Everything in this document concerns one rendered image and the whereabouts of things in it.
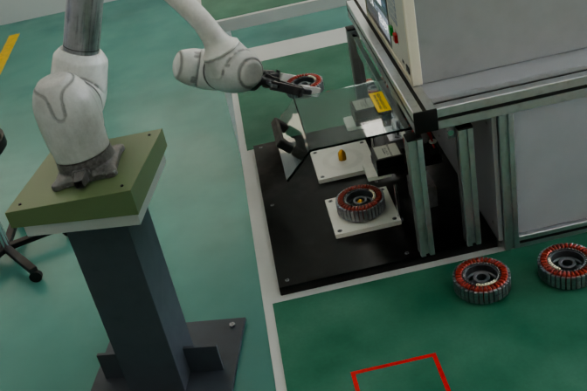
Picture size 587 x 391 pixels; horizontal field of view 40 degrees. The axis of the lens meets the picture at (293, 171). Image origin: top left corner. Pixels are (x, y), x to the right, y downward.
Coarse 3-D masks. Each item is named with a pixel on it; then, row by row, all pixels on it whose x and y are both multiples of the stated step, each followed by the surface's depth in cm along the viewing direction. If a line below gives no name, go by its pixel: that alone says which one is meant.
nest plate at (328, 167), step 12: (348, 144) 212; (360, 144) 211; (312, 156) 210; (324, 156) 209; (336, 156) 208; (348, 156) 207; (360, 156) 206; (324, 168) 204; (336, 168) 203; (348, 168) 202; (360, 168) 201; (324, 180) 200; (336, 180) 200
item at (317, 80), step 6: (294, 78) 238; (300, 78) 238; (306, 78) 238; (312, 78) 237; (318, 78) 235; (300, 84) 236; (306, 84) 236; (312, 84) 232; (318, 84) 233; (288, 96) 235; (294, 96) 232
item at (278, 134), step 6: (276, 120) 169; (276, 126) 167; (282, 126) 170; (276, 132) 165; (282, 132) 171; (276, 138) 164; (282, 138) 162; (276, 144) 162; (282, 144) 162; (288, 144) 162; (288, 150) 163
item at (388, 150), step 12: (384, 144) 181; (396, 144) 180; (372, 156) 180; (384, 156) 177; (396, 156) 176; (432, 156) 177; (372, 168) 181; (384, 168) 177; (396, 168) 177; (372, 180) 178
